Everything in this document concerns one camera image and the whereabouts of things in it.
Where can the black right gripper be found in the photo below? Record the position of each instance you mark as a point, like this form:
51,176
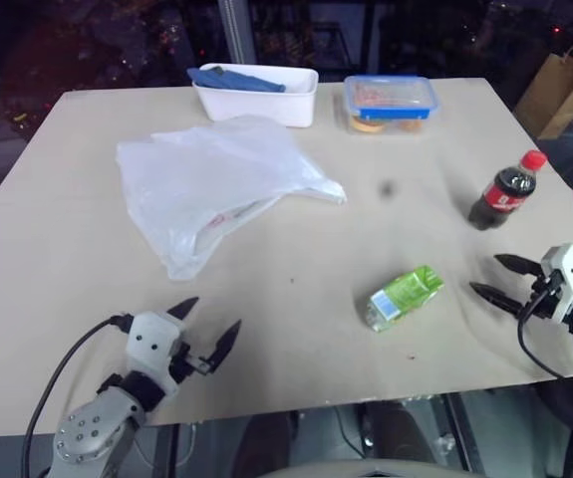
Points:
545,299

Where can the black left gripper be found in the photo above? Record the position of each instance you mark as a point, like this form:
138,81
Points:
184,366

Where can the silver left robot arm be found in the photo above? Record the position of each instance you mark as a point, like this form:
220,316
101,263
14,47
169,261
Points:
91,428

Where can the cola bottle with red cap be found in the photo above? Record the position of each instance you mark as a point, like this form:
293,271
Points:
502,196

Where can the green juice carton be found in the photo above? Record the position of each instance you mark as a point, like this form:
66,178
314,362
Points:
405,296

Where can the translucent white plastic bag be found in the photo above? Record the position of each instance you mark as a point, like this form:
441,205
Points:
206,184

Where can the brown paper shopping bag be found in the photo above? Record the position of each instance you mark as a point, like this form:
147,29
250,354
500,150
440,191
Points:
557,94

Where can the clear blue-lidded food container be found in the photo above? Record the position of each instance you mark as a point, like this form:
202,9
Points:
390,99

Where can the white plastic storage bin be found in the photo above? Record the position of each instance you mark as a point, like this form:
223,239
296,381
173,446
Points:
266,107

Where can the blue cloth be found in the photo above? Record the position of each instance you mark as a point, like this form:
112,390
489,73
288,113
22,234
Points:
236,80

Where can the metal pillar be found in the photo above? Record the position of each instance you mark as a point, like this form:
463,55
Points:
237,30

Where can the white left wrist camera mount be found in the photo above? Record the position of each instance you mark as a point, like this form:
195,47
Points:
151,338

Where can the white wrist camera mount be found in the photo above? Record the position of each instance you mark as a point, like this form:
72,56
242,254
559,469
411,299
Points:
567,269
151,338

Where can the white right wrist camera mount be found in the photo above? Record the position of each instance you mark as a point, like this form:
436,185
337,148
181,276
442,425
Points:
567,269

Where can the black table frame leg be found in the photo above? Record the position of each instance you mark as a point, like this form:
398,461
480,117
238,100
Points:
463,433

